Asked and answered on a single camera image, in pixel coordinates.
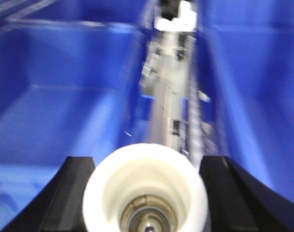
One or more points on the blue shelf box right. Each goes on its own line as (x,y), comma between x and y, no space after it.
(246,50)

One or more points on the blue shelf box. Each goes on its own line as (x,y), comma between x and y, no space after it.
(70,75)
(246,50)

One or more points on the white plastic valve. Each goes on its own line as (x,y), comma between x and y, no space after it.
(138,172)

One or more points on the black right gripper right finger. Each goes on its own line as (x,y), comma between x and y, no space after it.
(238,202)

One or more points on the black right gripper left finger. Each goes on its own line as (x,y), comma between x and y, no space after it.
(58,207)

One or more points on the blue shelf box left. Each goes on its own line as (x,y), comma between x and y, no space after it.
(70,75)

